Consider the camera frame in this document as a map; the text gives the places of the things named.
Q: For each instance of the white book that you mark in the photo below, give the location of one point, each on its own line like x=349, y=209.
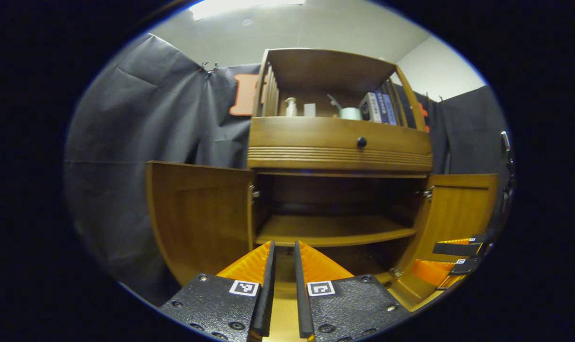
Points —
x=369, y=108

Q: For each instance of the black round drawer knob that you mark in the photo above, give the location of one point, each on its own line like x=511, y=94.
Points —
x=361, y=142

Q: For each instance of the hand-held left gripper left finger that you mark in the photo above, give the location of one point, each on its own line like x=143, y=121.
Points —
x=266, y=294

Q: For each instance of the white pump bottle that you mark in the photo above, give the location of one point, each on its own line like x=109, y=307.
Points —
x=291, y=109

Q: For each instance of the metal stand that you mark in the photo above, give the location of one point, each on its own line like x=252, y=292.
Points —
x=506, y=140

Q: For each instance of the pale tool in mug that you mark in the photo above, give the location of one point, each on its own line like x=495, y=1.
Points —
x=335, y=102

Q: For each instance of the metal door hinge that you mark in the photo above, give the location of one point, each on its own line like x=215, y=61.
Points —
x=254, y=192
x=426, y=193

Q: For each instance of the wooden double-door shoe cabinet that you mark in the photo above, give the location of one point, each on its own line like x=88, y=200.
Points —
x=325, y=71

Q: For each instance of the dark blue book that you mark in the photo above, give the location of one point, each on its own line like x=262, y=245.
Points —
x=381, y=107

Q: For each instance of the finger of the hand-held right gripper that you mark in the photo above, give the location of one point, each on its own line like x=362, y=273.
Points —
x=458, y=248
x=435, y=271

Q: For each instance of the wooden ribbed drawer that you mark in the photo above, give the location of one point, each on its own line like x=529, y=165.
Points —
x=306, y=137

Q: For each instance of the wooden cabinet door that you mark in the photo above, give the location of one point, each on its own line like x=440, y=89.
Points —
x=197, y=218
x=454, y=209

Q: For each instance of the wooden inner shelf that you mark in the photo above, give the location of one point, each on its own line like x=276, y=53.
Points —
x=335, y=230

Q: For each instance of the ceiling light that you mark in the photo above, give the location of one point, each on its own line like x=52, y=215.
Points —
x=240, y=7

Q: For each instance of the light blue book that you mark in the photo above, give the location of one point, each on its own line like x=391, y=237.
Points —
x=390, y=110

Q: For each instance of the black backdrop cloth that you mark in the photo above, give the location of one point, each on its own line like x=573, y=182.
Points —
x=140, y=118

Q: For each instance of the small white box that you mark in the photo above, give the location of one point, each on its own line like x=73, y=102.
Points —
x=310, y=110

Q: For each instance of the pale green mug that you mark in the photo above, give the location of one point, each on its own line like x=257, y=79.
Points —
x=350, y=114

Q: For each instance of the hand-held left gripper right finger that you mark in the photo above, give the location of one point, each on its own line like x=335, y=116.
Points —
x=301, y=294

